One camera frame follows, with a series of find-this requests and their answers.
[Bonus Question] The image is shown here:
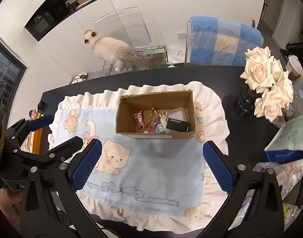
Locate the black chifeng lighter box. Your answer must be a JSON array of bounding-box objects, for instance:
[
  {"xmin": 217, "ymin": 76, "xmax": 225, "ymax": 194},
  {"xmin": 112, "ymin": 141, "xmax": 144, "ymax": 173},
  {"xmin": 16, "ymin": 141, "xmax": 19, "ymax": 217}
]
[{"xmin": 167, "ymin": 118, "xmax": 190, "ymax": 132}]

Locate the red capucino candy packet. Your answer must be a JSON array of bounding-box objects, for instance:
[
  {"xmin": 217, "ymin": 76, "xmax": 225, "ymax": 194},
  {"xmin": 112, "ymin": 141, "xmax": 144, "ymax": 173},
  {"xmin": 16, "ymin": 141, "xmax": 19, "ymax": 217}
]
[{"xmin": 134, "ymin": 110, "xmax": 145, "ymax": 133}]

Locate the purple lip balm tube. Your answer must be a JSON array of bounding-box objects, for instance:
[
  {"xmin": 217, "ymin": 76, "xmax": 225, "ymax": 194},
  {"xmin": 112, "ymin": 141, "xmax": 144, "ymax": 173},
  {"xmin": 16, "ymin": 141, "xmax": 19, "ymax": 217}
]
[{"xmin": 155, "ymin": 117, "xmax": 165, "ymax": 134}]

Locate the cream nail file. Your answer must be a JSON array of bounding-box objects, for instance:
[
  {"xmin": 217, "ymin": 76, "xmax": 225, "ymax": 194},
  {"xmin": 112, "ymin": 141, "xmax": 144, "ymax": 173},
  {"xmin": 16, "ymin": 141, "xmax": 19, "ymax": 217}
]
[{"xmin": 159, "ymin": 112, "xmax": 167, "ymax": 128}]

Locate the person left hand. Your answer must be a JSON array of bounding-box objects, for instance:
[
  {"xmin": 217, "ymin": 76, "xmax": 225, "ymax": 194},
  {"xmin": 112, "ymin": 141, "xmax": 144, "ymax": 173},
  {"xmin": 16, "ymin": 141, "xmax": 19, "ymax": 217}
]
[{"xmin": 0, "ymin": 187, "xmax": 22, "ymax": 233}]

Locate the cartoon boy figurine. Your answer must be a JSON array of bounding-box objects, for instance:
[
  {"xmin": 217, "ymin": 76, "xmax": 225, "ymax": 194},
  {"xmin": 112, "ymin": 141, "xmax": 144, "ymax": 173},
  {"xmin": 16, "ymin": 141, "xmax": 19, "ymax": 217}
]
[{"xmin": 29, "ymin": 110, "xmax": 44, "ymax": 120}]

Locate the small black clip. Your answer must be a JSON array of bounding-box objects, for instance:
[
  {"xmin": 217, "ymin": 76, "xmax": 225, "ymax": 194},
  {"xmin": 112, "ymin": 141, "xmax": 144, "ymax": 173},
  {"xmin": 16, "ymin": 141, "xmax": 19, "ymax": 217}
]
[{"xmin": 37, "ymin": 101, "xmax": 46, "ymax": 111}]

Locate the orange wooden desk calendar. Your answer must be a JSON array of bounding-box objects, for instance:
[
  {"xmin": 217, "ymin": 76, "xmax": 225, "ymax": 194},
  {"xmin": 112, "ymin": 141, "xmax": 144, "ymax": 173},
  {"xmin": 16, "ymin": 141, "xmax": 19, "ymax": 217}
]
[{"xmin": 21, "ymin": 128, "xmax": 43, "ymax": 155}]

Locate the clear plastic bag of items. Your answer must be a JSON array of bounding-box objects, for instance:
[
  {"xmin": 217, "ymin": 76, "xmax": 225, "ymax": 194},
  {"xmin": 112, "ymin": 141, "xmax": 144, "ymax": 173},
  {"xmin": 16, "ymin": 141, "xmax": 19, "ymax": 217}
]
[{"xmin": 253, "ymin": 159, "xmax": 303, "ymax": 199}]

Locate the blue cartoon frilled blanket mat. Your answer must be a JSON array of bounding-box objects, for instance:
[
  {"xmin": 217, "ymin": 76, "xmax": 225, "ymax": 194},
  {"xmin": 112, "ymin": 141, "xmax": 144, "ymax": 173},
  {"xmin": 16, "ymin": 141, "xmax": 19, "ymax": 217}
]
[{"xmin": 48, "ymin": 81, "xmax": 229, "ymax": 234}]

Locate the blue white paper pouch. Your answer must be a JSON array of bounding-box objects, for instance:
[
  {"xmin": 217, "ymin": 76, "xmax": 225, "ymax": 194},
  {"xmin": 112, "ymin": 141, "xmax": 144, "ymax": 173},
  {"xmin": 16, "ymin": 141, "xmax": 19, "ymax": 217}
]
[{"xmin": 265, "ymin": 115, "xmax": 303, "ymax": 164}]

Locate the black flower vase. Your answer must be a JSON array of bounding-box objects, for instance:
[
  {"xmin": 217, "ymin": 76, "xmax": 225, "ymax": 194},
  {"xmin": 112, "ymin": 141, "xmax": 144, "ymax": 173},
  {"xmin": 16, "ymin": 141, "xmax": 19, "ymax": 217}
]
[{"xmin": 233, "ymin": 84, "xmax": 261, "ymax": 117}]

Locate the brown cardboard box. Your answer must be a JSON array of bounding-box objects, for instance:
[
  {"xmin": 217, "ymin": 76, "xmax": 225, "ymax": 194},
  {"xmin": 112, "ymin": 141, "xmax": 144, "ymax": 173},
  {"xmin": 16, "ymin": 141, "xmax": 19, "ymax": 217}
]
[{"xmin": 116, "ymin": 90, "xmax": 196, "ymax": 139}]

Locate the white fluffy cat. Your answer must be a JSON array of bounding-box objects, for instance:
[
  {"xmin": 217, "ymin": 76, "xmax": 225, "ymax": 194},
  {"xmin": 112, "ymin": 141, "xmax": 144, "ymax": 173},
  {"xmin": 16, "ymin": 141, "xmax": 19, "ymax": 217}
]
[{"xmin": 84, "ymin": 30, "xmax": 164, "ymax": 72}]

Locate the built-in black oven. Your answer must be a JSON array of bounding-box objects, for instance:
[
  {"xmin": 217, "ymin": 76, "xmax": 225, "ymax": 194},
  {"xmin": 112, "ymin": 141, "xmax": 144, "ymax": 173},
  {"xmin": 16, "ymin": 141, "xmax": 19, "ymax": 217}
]
[{"xmin": 25, "ymin": 11, "xmax": 68, "ymax": 41}]

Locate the pale pink rose bouquet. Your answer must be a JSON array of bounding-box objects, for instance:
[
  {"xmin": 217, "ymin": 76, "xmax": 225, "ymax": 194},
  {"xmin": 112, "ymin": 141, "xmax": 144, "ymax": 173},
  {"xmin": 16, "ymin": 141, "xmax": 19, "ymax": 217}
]
[{"xmin": 240, "ymin": 47, "xmax": 293, "ymax": 123}]

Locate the transparent acrylic chair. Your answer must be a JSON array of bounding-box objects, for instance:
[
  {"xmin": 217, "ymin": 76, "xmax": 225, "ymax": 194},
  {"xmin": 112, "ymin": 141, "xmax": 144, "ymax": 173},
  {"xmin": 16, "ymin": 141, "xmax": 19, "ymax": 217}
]
[{"xmin": 92, "ymin": 6, "xmax": 153, "ymax": 76}]

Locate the green white box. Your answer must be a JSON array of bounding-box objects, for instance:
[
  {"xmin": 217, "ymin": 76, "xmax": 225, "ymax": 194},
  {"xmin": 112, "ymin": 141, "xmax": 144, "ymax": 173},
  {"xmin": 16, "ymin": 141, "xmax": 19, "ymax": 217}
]
[{"xmin": 142, "ymin": 45, "xmax": 167, "ymax": 68}]

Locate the blue checked towel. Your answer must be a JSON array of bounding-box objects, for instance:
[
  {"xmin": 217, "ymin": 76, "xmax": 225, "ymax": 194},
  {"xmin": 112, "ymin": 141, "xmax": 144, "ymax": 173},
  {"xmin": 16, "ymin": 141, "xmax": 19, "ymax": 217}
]
[{"xmin": 185, "ymin": 16, "xmax": 264, "ymax": 66}]

